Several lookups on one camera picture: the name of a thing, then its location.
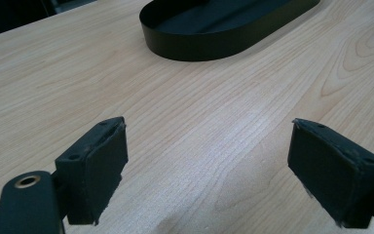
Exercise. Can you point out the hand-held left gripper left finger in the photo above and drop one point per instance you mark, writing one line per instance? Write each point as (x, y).
(91, 172)

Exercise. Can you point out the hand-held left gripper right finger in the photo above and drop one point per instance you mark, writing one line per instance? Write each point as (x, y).
(334, 175)

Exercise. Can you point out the black oval tray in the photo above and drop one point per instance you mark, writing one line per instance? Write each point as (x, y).
(222, 27)

